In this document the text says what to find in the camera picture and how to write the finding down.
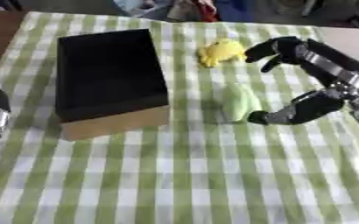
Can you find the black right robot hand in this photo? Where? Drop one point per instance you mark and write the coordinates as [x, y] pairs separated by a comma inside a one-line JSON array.
[[310, 106]]

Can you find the cardboard box with black inside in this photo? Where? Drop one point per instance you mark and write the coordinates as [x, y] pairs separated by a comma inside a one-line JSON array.
[[108, 75]]

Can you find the pale green soft toy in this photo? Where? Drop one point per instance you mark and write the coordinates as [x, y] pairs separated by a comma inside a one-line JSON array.
[[238, 102]]

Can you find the yellow soft toy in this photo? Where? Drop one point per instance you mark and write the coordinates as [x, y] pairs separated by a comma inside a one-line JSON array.
[[221, 52]]

